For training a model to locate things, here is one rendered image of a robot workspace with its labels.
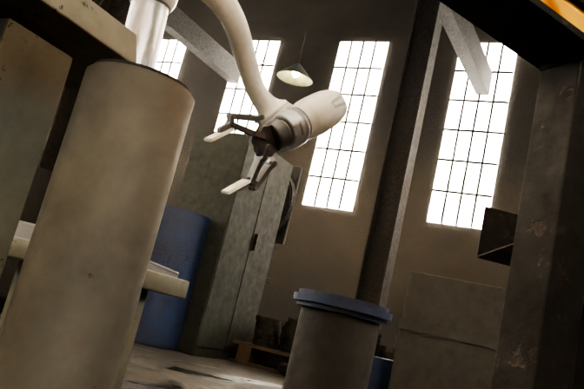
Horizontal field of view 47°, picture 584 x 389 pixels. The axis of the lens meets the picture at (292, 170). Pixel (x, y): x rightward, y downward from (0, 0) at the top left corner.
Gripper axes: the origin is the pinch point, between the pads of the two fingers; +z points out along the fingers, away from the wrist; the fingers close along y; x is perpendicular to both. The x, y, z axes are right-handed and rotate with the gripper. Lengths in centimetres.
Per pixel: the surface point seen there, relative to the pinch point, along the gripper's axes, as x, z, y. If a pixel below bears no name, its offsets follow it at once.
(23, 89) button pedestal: -55, 53, -39
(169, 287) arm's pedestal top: -6.3, 25.2, 17.3
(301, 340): 17, -18, 69
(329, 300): 9, -27, 58
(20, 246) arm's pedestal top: 3.1, 47.3, -3.3
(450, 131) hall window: 599, -817, 366
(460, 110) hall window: 594, -848, 338
